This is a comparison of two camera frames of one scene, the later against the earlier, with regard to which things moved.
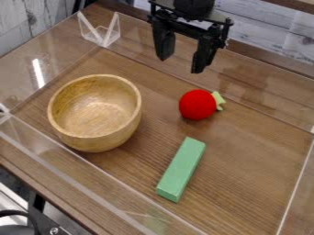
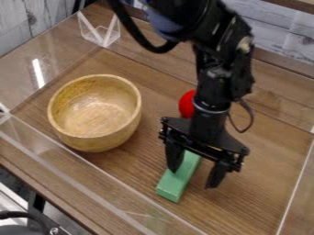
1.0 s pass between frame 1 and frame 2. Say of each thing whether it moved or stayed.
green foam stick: stayed
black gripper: moved
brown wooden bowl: stayed
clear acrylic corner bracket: stayed
